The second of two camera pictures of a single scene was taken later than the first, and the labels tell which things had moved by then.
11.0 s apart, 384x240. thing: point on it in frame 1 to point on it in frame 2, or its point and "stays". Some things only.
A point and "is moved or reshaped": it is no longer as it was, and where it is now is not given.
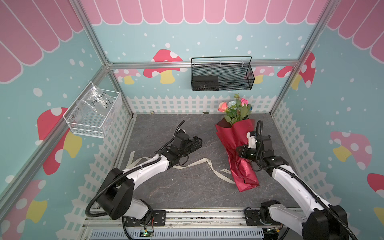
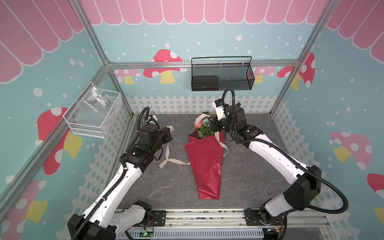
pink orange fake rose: (222, 106) is moved or reshaped
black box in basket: (205, 83) stays
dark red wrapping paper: (233, 136) to (206, 154)
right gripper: (244, 151) to (218, 121)
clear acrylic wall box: (94, 112) stays
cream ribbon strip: (182, 166) to (168, 160)
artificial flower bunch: (236, 111) is moved or reshaped
